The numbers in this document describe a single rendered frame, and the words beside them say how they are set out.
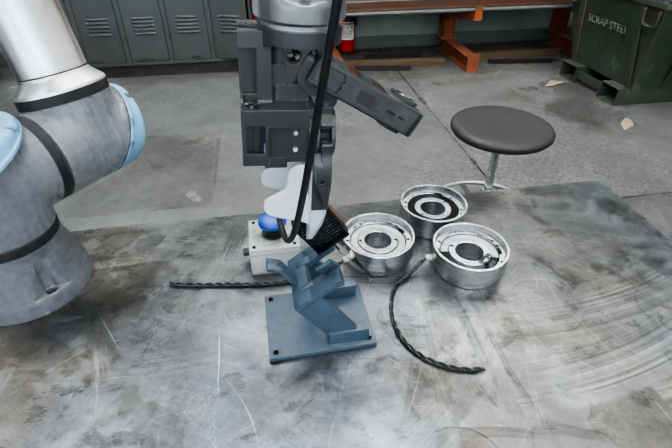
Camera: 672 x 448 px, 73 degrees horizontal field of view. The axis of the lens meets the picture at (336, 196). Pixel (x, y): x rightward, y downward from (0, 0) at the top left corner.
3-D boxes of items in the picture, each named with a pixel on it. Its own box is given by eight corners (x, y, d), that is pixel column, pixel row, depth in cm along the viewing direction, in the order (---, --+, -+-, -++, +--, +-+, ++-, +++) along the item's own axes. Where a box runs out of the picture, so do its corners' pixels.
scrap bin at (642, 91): (541, 67, 385) (565, -25, 346) (621, 62, 395) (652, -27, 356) (626, 118, 300) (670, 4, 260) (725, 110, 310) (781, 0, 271)
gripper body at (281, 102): (242, 136, 46) (235, 10, 39) (325, 134, 48) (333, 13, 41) (243, 175, 40) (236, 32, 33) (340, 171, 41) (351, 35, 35)
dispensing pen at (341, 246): (389, 276, 54) (303, 186, 44) (360, 294, 54) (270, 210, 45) (384, 263, 55) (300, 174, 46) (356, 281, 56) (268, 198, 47)
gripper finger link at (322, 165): (304, 195, 46) (305, 111, 42) (321, 194, 46) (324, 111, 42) (311, 218, 42) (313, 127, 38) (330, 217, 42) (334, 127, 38)
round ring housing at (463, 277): (491, 242, 71) (496, 221, 68) (514, 292, 62) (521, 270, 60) (423, 243, 70) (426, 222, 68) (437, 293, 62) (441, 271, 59)
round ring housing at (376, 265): (383, 225, 74) (385, 204, 72) (427, 262, 67) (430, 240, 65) (328, 247, 70) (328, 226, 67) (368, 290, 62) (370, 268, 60)
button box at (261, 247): (296, 238, 71) (295, 213, 69) (301, 270, 66) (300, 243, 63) (244, 244, 70) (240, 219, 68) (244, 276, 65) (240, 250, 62)
